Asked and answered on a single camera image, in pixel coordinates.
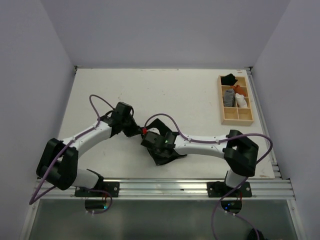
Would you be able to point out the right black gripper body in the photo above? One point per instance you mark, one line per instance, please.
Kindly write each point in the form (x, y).
(156, 152)

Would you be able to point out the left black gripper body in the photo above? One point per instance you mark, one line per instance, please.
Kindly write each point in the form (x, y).
(130, 127)

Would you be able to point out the black underwear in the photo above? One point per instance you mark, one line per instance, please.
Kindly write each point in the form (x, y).
(160, 127)

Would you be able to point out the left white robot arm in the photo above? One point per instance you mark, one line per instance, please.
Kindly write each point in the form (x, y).
(59, 162)

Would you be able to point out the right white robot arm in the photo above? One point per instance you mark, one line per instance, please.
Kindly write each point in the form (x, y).
(239, 152)

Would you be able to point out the wooden compartment organizer tray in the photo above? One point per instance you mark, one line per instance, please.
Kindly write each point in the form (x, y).
(235, 102)

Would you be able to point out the grey patterned rolled cloth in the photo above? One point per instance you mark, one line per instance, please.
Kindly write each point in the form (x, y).
(229, 98)

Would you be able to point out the white rolled cloth in tray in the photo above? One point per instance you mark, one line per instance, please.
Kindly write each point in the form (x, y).
(241, 101)

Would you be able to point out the orange rolled cloth in tray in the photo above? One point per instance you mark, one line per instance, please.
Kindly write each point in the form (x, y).
(239, 90)

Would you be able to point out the black rolled cloth in tray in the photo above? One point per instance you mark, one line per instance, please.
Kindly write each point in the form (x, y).
(228, 80)

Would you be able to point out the black object bottom right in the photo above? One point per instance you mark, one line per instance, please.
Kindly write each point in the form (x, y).
(255, 235)

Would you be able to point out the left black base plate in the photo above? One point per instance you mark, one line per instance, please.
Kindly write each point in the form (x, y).
(111, 187)

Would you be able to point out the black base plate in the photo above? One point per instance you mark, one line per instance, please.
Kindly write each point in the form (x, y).
(111, 187)
(217, 189)

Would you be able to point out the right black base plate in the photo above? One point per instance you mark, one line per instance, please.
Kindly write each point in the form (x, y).
(217, 189)

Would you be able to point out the aluminium mounting rail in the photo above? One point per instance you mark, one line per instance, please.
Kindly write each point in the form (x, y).
(196, 189)

